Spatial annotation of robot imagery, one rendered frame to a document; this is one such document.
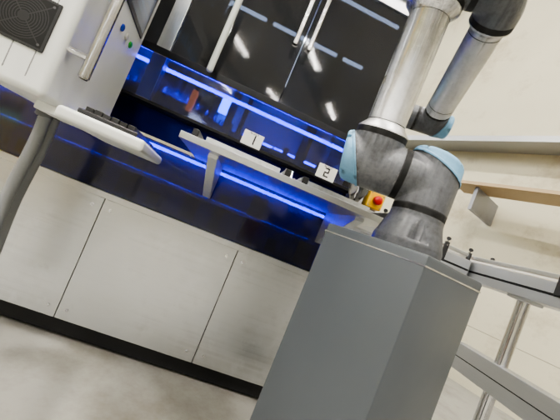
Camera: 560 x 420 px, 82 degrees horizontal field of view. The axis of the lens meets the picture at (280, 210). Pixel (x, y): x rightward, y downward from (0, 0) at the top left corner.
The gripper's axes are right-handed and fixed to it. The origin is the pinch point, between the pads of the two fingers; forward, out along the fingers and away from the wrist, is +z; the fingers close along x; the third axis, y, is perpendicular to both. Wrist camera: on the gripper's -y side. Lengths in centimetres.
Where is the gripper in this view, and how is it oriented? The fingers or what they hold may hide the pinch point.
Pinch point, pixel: (352, 201)
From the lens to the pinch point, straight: 115.3
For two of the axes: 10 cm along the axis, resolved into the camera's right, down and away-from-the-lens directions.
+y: 1.4, 0.1, -9.9
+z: -3.8, 9.2, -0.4
